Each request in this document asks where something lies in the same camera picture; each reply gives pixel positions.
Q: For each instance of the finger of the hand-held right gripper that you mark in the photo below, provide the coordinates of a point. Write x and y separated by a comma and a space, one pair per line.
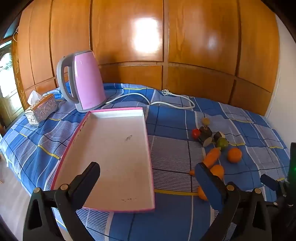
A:
269, 180

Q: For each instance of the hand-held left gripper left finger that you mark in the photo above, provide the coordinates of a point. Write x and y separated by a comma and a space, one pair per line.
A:
87, 178

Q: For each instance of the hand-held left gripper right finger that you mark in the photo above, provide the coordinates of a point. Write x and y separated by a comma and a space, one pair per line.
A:
208, 185

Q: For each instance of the carrot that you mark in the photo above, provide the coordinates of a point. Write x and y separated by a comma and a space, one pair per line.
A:
210, 158

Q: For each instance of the pink-edged white tray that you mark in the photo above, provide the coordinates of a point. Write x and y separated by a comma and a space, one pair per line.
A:
111, 150

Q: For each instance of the dark halved brown-faced piece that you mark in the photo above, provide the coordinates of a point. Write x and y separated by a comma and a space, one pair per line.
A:
207, 141

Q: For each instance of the green tomato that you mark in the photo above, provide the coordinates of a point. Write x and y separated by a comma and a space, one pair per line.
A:
222, 143

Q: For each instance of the dark roll with white top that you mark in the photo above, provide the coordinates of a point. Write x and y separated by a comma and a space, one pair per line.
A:
217, 136

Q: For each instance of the red tomato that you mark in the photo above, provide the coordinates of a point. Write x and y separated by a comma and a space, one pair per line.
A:
196, 133

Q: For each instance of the dark purple beetroot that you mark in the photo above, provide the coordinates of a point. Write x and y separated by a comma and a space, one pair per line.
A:
205, 131

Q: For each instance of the small yellow-green fruit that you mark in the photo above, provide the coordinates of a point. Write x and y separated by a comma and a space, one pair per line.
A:
205, 121

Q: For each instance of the blue plaid blanket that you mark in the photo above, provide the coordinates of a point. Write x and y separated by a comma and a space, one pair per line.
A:
173, 120

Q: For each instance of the silver embossed tissue box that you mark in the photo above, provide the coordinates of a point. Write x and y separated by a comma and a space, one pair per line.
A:
41, 110

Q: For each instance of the white tissue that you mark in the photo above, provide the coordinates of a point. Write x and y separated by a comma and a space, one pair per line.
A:
34, 97

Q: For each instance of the pink electric kettle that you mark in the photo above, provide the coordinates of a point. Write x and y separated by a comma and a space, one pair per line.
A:
87, 81

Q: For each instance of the wooden glazed door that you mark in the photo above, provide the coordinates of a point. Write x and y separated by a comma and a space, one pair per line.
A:
11, 109

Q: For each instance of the wooden panelled wardrobe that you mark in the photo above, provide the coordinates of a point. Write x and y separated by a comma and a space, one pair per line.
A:
185, 46

